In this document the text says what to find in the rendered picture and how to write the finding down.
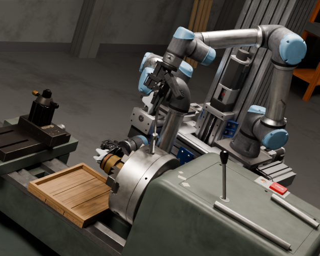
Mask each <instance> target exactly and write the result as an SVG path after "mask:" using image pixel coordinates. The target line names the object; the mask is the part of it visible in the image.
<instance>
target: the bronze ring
mask: <svg viewBox="0 0 320 256"><path fill-rule="evenodd" d="M121 159H122V158H120V157H118V156H116V155H113V154H111V153H107V154H106V155H105V156H104V157H103V158H102V160H101V162H100V168H101V169H102V170H104V172H105V173H106V174H108V173H109V170H110V168H111V167H112V166H116V167H118V168H120V169H121V168H122V166H123V165H124V163H123V162H122V161H121Z"/></svg>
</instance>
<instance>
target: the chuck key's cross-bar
mask: <svg viewBox="0 0 320 256"><path fill-rule="evenodd" d="M158 114H159V107H158V108H157V109H156V114H155V121H154V128H153V133H156V128H157V121H158ZM154 151H155V139H152V148H151V154H152V155H154Z"/></svg>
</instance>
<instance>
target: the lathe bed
mask: <svg viewBox="0 0 320 256"><path fill-rule="evenodd" d="M0 127H3V123H2V122H1V121H0ZM67 168H69V166H67V165H66V164H64V163H63V162H61V161H60V160H58V159H57V158H53V159H49V160H46V161H43V162H40V163H37V164H34V165H31V166H28V167H25V168H22V169H19V170H16V171H14V172H11V173H8V174H4V175H1V176H0V211H1V212H2V213H4V214H5V215H6V216H8V217H9V218H11V219H12V220H14V221H15V222H16V223H18V224H19V225H20V226H22V227H23V228H24V229H26V230H27V231H28V232H30V233H31V234H32V235H34V236H35V237H36V238H38V239H39V240H40V241H42V242H43V243H44V244H46V245H47V246H48V247H50V248H51V249H52V250H54V251H55V252H56V253H58V254H59V255H60V256H121V253H122V250H123V248H124V245H125V243H126V240H127V238H128V235H129V233H130V230H131V228H132V225H131V224H130V223H128V222H127V221H125V220H124V219H122V218H121V217H119V216H118V215H117V214H115V213H114V212H112V213H110V214H108V215H106V216H104V217H102V218H100V219H99V220H97V221H95V222H93V223H91V224H89V225H87V226H85V227H83V228H80V227H79V226H77V225H76V224H74V223H73V222H71V221H70V220H69V219H67V218H66V217H64V215H62V214H60V213H59V212H57V211H56V210H54V209H53V208H52V207H50V206H49V205H47V204H46V203H45V202H43V201H42V200H40V199H39V198H37V197H36V196H35V195H33V194H32V193H30V192H29V191H28V190H27V188H28V185H29V182H31V181H34V180H37V179H39V178H42V177H45V176H48V175H50V174H53V173H56V172H58V171H61V170H64V169H67Z"/></svg>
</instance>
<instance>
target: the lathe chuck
mask: <svg viewBox="0 0 320 256"><path fill-rule="evenodd" d="M147 150H149V144H146V145H144V146H142V147H140V148H139V149H138V150H137V151H135V152H134V153H133V154H132V155H131V156H130V157H129V159H128V160H127V161H126V162H125V164H124V165H123V166H122V168H121V169H120V171H119V173H118V174H117V176H116V178H115V180H114V182H115V183H119V186H120V187H119V189H118V192H117V193H116V194H114V193H113V191H112V190H110V193H109V198H108V205H109V209H110V210H111V211H112V212H114V213H115V211H117V212H118V213H119V214H120V215H121V216H119V217H121V218H122V219H124V220H125V221H127V219H126V210H127V206H128V204H129V201H130V198H131V196H132V193H133V191H134V189H135V188H136V186H137V184H138V182H139V181H140V179H141V178H142V176H143V175H144V174H145V172H146V171H147V170H148V169H149V168H150V166H151V165H152V164H153V163H154V162H155V161H157V160H158V159H159V158H161V157H162V156H164V155H167V154H168V153H167V152H165V151H163V150H162V149H160V148H158V147H157V146H155V151H154V155H148V154H147V153H146V151H147ZM115 214H116V213H115ZM117 215H118V214H117Z"/></svg>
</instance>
